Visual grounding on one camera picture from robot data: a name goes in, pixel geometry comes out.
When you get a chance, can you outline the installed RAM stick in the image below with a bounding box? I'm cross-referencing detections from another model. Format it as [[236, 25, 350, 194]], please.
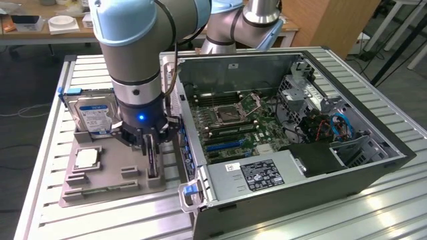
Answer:
[[206, 124, 258, 138]]

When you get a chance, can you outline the grey parts rack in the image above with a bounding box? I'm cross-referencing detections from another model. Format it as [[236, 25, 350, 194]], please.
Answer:
[[58, 129, 167, 208]]

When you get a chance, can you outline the green RAM stick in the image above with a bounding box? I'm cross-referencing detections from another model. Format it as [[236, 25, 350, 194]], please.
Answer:
[[79, 183, 122, 195]]

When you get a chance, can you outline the wooden cabinet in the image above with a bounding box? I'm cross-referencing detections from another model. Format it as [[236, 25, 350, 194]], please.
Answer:
[[281, 0, 381, 60]]

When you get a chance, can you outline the white round container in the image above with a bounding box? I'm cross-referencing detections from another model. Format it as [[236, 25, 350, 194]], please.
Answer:
[[46, 15, 81, 36]]

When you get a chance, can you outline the black slanted pole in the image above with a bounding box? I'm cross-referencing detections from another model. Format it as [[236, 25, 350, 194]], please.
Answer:
[[369, 0, 427, 87]]

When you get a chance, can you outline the silver CPU chip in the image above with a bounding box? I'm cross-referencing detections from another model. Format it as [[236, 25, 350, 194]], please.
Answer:
[[73, 148, 101, 170]]

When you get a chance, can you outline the blue wire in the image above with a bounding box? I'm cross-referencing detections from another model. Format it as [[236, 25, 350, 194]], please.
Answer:
[[328, 112, 354, 141]]

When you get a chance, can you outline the silver power supply unit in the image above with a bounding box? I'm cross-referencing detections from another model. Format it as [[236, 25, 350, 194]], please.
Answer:
[[205, 149, 308, 201]]

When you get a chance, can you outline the wooden desk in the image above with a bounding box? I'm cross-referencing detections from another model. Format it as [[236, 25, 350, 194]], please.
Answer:
[[0, 0, 300, 47]]

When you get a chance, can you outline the black open PC case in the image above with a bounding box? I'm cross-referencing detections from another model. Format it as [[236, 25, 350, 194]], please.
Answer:
[[159, 49, 417, 240]]

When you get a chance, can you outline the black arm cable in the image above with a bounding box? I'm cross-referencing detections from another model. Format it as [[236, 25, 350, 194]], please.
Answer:
[[153, 0, 214, 102]]

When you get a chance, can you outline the white floor cable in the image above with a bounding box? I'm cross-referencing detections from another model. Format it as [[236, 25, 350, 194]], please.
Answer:
[[0, 104, 58, 119]]

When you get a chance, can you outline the small white cardboard box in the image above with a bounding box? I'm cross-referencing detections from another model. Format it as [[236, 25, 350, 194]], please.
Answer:
[[81, 13, 97, 29]]

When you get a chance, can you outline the blue case latch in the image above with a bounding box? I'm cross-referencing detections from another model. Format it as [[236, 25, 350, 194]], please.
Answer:
[[182, 184, 198, 197]]

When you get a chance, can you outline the hard disk with blue rails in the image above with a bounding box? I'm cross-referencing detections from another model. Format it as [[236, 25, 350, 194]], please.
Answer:
[[55, 84, 121, 140]]

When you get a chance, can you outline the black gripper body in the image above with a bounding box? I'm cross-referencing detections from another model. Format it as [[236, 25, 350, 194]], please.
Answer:
[[115, 93, 170, 133]]

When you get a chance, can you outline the white table frame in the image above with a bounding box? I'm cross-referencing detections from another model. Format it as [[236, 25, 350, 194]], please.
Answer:
[[361, 0, 427, 71]]

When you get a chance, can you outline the CPU socket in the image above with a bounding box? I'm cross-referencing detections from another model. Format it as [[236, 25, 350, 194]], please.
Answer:
[[213, 104, 250, 126]]

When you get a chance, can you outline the silver drive cage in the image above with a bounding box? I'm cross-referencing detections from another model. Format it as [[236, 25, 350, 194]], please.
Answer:
[[274, 74, 332, 144]]

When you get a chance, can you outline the white box with black lid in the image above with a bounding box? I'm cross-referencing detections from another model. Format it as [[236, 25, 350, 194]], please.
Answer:
[[9, 14, 46, 33]]

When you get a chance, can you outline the open socket cover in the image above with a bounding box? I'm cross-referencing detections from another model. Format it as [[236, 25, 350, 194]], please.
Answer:
[[237, 93, 265, 111]]

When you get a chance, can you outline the silver disk bay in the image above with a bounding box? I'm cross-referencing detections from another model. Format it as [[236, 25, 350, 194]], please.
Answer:
[[328, 131, 392, 169]]

